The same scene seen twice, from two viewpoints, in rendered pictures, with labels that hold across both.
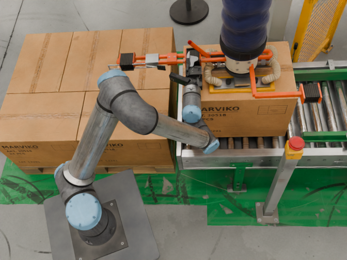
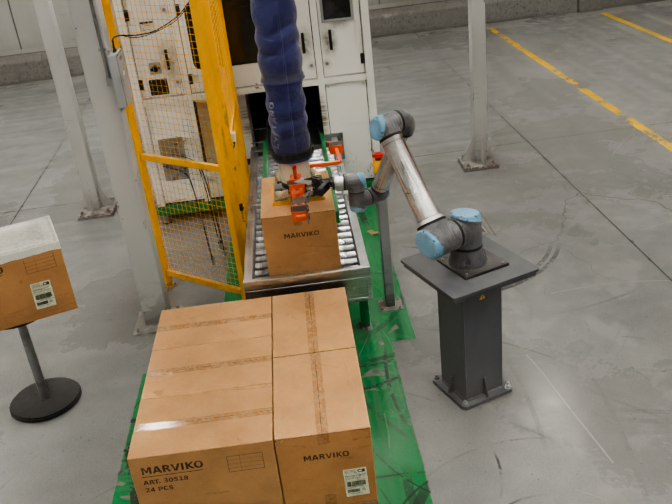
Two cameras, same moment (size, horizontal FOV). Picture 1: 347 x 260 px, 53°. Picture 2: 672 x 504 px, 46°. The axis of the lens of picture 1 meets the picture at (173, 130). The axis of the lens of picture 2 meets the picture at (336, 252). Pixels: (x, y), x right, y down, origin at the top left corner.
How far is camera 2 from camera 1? 423 cm
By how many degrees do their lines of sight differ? 74
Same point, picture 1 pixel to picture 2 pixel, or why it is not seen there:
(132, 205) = not seen: hidden behind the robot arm
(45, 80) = (247, 402)
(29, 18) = not seen: outside the picture
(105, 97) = (396, 122)
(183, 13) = (53, 401)
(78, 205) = (463, 213)
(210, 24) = (88, 375)
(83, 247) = (491, 263)
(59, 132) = (344, 363)
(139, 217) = not seen: hidden behind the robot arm
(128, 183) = (417, 257)
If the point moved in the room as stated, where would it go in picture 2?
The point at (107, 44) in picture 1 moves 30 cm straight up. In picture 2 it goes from (181, 358) to (169, 305)
